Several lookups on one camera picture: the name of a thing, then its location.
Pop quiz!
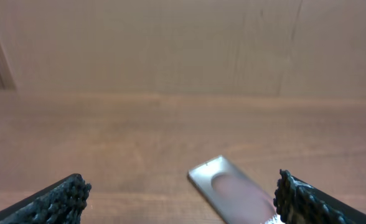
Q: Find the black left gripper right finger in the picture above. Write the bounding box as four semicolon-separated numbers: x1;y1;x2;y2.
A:
273;170;366;224

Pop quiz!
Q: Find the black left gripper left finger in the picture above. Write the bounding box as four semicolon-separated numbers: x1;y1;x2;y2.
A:
0;174;92;224

